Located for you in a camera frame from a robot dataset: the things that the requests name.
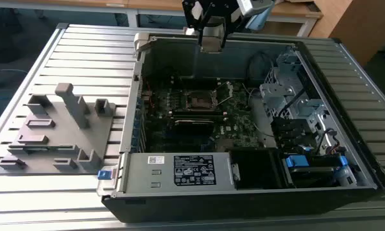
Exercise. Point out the wooden cabinet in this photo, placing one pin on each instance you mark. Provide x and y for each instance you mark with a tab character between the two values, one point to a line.
365	24

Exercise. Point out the RAM slot white clips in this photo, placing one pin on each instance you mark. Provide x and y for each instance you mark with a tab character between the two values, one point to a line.
196	112

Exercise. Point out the black plastic disk bay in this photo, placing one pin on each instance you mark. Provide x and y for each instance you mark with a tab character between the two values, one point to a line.
290	131

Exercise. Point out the RAM slot black clips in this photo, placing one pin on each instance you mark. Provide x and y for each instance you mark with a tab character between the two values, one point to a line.
196	115

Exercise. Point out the silver power supply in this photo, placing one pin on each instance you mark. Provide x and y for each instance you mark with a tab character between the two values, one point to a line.
141	173

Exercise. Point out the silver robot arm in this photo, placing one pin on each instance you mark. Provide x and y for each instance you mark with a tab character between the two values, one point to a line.
260	21

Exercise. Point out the black PC case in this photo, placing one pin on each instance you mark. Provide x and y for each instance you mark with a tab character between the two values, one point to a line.
212	209

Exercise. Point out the blue plastic latch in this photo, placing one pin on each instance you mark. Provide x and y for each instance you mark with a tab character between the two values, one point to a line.
102	175

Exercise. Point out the wooden desk white frame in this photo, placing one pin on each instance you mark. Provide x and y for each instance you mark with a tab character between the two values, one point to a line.
294	12
82	6

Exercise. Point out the dark chipset heatsink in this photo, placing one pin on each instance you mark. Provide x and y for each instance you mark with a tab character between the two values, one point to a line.
225	143

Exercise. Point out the CPU socket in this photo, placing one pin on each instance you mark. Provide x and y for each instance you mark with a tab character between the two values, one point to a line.
198	101

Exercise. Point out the silver metal drive cage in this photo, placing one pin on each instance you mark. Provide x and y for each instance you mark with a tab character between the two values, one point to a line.
270	92

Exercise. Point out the green RAM stick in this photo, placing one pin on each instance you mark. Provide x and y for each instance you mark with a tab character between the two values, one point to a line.
40	150

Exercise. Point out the black graphics card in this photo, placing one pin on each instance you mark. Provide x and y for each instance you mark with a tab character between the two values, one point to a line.
192	130

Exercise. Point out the green motherboard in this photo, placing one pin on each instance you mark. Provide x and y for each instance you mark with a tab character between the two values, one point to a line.
240	122

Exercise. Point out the hard disk in blue carrier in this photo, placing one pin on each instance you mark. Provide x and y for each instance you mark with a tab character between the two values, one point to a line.
296	160

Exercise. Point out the silver CPU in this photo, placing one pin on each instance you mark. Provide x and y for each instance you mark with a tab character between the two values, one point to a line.
212	45

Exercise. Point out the grey parts rack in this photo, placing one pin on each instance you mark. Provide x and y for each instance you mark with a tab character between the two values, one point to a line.
66	134

